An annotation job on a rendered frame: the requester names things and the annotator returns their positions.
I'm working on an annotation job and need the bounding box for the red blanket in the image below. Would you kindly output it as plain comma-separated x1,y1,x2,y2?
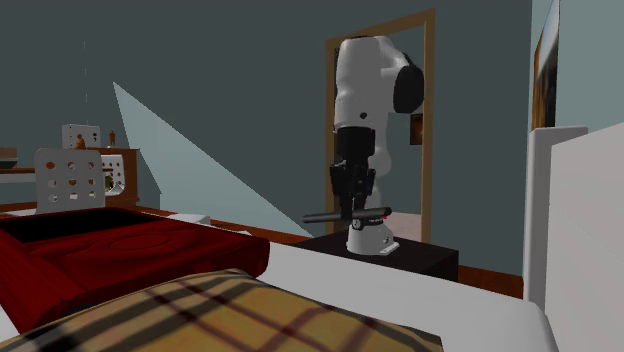
0,206,271,336

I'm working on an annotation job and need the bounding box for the tan plaid pillow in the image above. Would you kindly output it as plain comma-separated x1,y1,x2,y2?
0,267,446,352

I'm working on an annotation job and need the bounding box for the dark grey rod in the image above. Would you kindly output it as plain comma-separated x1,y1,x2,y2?
302,206,393,225

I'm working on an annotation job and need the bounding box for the white bed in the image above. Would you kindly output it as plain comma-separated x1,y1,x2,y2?
0,121,624,352

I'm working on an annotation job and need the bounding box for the wooden door frame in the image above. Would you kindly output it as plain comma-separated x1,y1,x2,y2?
324,8,437,244

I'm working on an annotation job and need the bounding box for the dark wall picture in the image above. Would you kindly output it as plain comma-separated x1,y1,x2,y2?
530,0,561,132

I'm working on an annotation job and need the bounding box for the small orange wall picture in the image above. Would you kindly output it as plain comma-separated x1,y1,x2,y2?
409,112,424,146

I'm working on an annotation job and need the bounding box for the dark robot stand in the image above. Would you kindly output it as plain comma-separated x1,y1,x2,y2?
291,229,460,283

